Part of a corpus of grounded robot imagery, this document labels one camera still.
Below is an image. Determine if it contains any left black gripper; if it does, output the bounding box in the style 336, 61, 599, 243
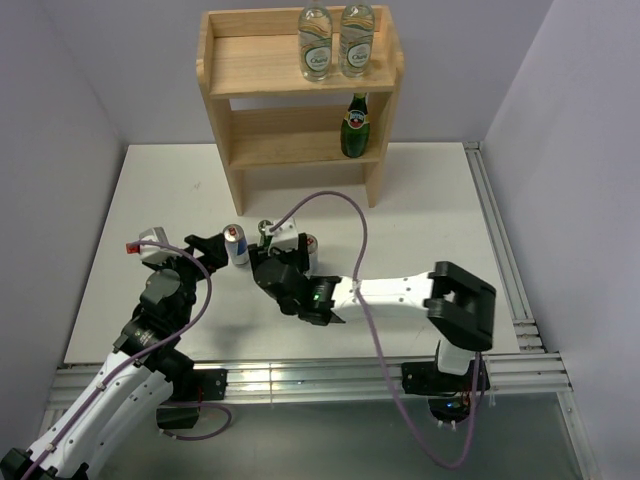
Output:
148, 234, 228, 326

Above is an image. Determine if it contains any green Perrier bottle yellow label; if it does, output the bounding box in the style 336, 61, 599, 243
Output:
258, 219, 273, 251

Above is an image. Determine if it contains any green Perrier bottle red label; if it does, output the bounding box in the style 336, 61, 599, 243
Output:
340, 93, 370, 158

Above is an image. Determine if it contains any clear glass bottle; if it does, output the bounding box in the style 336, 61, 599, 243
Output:
297, 1, 333, 82
338, 1, 375, 77

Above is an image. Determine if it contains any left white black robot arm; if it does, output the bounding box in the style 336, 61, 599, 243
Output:
1, 227, 228, 479

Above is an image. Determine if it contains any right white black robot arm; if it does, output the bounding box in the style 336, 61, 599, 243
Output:
248, 234, 496, 390

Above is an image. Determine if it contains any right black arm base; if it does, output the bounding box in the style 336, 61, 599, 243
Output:
401, 361, 474, 424

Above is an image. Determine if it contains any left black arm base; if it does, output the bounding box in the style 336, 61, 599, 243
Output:
155, 368, 232, 439

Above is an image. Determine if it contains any wooden three-tier shelf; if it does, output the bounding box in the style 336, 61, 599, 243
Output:
196, 5, 405, 214

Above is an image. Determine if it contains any silver blue can left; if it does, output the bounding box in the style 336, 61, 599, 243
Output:
223, 224, 249, 266

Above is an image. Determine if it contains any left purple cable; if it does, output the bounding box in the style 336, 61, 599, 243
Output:
19, 238, 214, 480

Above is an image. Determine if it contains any purple cable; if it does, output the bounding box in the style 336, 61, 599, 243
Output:
19, 238, 214, 480
269, 191, 489, 470

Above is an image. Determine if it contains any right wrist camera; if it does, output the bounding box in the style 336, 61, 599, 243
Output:
264, 217, 299, 252

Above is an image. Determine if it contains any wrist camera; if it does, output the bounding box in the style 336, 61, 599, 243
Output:
125, 227, 171, 265
264, 217, 299, 252

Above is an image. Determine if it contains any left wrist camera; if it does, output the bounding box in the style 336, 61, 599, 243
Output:
125, 227, 171, 265

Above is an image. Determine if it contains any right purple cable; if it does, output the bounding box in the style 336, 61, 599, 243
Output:
269, 191, 489, 470

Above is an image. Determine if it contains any aluminium frame rail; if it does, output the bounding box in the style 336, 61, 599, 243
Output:
43, 142, 601, 479

